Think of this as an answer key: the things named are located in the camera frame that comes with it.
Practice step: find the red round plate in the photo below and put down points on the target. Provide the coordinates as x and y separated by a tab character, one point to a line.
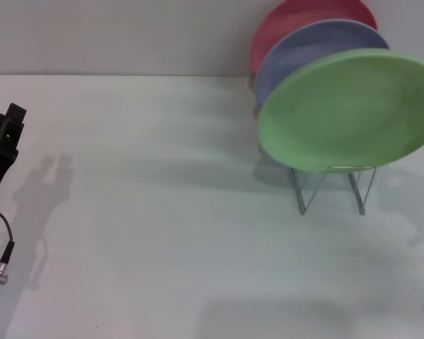
279	21

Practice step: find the green round plate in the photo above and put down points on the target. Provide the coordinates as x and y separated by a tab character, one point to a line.
346	113

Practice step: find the purple round plate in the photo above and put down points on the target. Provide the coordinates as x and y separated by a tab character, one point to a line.
297	53

